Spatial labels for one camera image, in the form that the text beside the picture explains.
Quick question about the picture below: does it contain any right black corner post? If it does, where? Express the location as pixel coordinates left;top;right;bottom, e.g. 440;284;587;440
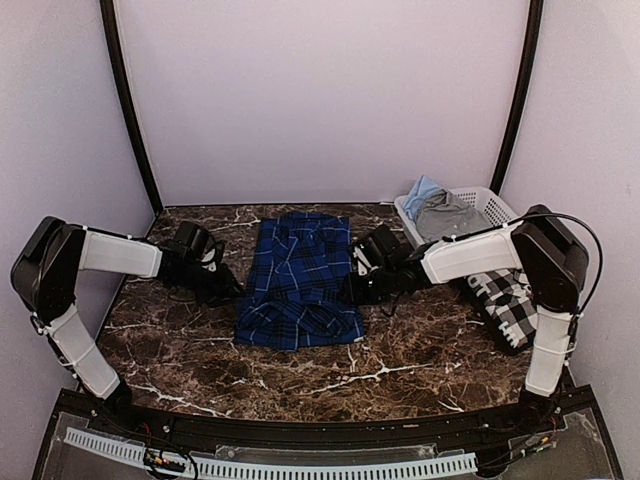
489;0;544;195

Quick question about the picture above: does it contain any grey button shirt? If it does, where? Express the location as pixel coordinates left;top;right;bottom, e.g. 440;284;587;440
414;189;492;242

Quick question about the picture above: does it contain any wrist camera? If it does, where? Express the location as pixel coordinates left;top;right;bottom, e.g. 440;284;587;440
351;224;407;276
168;221;225;272

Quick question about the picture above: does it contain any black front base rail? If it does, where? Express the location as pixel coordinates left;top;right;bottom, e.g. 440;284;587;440
59;384;596;456

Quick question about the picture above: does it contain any white slotted cable duct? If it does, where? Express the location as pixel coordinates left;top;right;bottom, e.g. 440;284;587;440
63;427;477;479

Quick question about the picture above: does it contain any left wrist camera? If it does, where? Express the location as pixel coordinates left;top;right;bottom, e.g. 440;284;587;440
168;221;225;272

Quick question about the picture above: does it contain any white plastic laundry basket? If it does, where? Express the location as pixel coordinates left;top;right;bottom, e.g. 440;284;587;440
393;186;519;247

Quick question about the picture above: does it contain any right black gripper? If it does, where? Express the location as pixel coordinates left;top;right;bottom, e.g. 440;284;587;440
338;263;398;305

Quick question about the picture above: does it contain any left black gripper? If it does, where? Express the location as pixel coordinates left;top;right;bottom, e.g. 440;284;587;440
172;261;246;307

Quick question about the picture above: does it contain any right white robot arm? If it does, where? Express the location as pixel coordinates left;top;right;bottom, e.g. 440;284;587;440
340;205;591;434

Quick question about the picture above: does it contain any left black corner post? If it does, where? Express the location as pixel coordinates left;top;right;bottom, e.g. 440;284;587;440
99;0;164;216

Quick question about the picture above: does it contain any blue plaid long sleeve shirt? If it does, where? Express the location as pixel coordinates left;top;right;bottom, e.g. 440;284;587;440
234;212;364;352

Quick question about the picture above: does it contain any black white checkered shirt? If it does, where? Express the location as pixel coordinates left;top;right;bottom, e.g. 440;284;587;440
464;269;538;356

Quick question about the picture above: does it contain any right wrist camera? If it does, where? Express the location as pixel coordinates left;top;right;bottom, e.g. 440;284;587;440
351;224;407;276

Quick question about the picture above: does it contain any light blue shirt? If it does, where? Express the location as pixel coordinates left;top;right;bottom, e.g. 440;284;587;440
402;175;442;221

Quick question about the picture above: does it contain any black corner post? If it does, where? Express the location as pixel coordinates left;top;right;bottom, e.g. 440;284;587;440
99;0;164;216
489;0;544;195

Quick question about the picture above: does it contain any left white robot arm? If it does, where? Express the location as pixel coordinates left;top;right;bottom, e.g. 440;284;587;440
10;216;244;436

